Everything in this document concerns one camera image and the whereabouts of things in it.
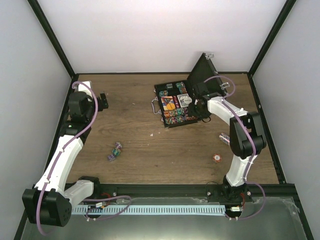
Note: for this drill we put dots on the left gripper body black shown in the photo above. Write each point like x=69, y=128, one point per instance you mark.
x=100, y=106

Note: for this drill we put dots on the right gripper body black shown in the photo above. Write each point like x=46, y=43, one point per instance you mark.
x=197, y=112

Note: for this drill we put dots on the black poker set case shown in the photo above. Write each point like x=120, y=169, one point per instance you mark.
x=202, y=83

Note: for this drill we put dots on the purple poker chip stack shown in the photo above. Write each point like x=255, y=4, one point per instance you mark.
x=118, y=145
x=111, y=157

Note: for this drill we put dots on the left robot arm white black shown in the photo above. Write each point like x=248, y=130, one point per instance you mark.
x=49, y=202

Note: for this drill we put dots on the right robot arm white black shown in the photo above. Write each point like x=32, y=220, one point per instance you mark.
x=246, y=134

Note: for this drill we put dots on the striped chip roll by arm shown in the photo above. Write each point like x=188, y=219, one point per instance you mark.
x=224, y=138

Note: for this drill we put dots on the white dealer button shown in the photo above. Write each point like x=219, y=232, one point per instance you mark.
x=184, y=102

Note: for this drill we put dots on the blue playing card deck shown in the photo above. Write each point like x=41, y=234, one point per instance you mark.
x=181, y=96

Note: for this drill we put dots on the chips row in case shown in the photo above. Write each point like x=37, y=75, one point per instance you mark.
x=175, y=116

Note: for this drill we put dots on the chips in case back slot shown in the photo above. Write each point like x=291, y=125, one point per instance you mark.
x=181, y=87

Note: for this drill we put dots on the orange poker chip flat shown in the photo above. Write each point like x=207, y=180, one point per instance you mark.
x=216, y=158

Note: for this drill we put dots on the metal sheet front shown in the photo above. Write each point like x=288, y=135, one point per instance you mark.
x=278, y=220

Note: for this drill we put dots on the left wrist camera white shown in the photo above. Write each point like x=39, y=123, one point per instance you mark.
x=84, y=86

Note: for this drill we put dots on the black frame rail left side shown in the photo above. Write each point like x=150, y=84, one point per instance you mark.
x=61, y=121

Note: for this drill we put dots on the black frame rail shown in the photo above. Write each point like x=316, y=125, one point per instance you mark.
x=273, y=152
x=61, y=121

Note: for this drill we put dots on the black frame post left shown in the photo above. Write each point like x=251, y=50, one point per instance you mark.
x=41, y=17

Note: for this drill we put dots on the black frame post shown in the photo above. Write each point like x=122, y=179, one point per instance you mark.
x=41, y=17
x=277, y=25

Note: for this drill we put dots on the black front mounting rail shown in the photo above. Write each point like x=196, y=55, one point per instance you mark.
x=212, y=191

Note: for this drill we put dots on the light blue slotted cable duct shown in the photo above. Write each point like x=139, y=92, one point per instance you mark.
x=152, y=210

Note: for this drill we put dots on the black frame rail right side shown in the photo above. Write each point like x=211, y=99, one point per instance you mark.
x=273, y=152

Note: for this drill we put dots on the black frame post right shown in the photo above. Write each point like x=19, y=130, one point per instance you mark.
x=277, y=25

